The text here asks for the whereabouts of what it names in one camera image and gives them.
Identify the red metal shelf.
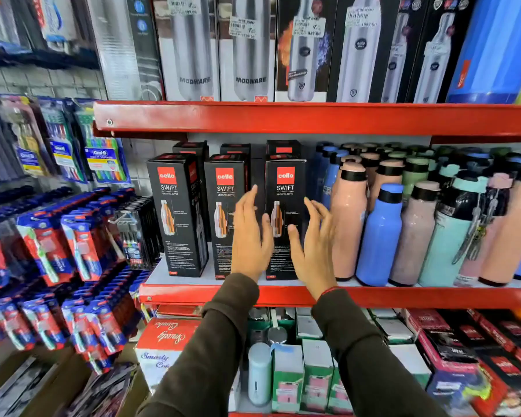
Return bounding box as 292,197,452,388
138,255,521,310
93,101,521,144

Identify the brown cardboard carton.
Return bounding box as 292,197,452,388
0,338,151,417

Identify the person's right forearm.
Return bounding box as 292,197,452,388
311,288,448,417

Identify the black flame print flask carton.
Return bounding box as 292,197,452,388
274,0,339,103

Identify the pink yellow toothbrush pack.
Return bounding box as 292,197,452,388
0,94,53,178

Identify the red white combo carton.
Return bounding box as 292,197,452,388
134,317,202,394
156,303,203,319

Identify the group of green white cartons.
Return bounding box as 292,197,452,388
247,307,433,415

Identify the steel bottle lid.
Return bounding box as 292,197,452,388
267,326,289,346

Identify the silver foil carton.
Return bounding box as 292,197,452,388
86,0,165,102

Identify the black bottle box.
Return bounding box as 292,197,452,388
265,155,308,281
146,153,209,277
204,153,251,281

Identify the green multicolour toothbrush pack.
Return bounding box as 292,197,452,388
74,99,131,185

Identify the big blue bottle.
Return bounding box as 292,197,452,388
446,0,521,105

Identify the person's right hand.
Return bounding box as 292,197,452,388
287,197,339,300

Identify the pile of dark packets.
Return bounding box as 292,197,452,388
0,356,138,417

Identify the person's left hand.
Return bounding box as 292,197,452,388
230,185,275,283

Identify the blue toothbrush pack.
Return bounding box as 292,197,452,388
36,97,87,183

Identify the row of black boxes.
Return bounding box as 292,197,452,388
173,140,303,239

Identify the white steel flask carton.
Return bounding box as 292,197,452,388
217,0,278,103
152,0,221,103

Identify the row of clear toothbrush packs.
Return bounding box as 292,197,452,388
0,0,34,55

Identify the white toothpaste pack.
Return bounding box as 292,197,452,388
32,0,79,53

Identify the group of dark red cartons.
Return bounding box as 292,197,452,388
401,308,521,417

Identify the group of pastel water bottles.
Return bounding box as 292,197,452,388
310,141,521,288

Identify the person's left forearm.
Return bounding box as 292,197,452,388
137,273,261,417

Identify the white bottle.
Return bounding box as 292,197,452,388
247,342,273,407

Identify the rack of red blue toothbrush packs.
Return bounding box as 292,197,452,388
0,186,151,374

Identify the stack of black toothbrush packs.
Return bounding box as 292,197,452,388
108,196,162,270

